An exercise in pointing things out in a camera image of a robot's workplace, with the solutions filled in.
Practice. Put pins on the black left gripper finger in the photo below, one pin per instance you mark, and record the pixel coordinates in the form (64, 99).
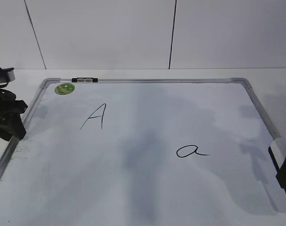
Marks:
(11, 126)

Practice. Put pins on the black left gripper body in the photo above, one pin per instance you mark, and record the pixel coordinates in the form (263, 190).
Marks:
(9, 104)

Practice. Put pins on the white whiteboard eraser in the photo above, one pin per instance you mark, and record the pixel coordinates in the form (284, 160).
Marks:
(277, 151)

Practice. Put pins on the round green magnet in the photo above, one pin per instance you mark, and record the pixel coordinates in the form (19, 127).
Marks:
(64, 89)

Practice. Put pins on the black and silver board clip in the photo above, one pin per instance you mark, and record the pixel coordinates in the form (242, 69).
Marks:
(84, 80)

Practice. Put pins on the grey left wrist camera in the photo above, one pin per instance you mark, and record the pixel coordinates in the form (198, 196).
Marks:
(6, 76)

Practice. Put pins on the white whiteboard with grey frame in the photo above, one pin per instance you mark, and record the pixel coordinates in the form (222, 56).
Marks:
(143, 154)

